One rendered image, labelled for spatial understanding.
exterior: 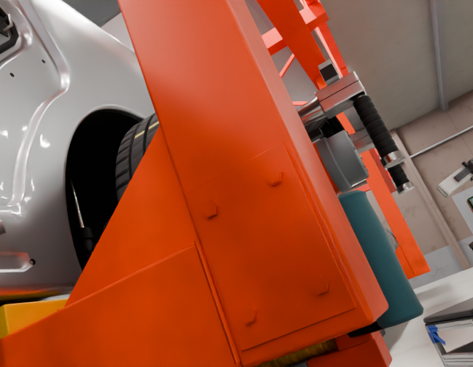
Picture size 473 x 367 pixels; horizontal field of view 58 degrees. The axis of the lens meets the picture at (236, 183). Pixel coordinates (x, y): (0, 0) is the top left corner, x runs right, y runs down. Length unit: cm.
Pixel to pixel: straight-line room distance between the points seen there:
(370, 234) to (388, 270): 7
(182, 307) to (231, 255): 9
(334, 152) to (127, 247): 56
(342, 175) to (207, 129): 50
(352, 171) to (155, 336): 61
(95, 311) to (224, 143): 29
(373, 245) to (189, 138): 44
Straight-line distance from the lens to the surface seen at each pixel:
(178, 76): 61
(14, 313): 79
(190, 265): 54
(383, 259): 86
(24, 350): 73
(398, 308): 85
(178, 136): 58
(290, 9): 408
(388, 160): 84
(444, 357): 242
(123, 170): 93
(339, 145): 100
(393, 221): 470
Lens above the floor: 55
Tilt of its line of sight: 19 degrees up
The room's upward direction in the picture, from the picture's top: 21 degrees counter-clockwise
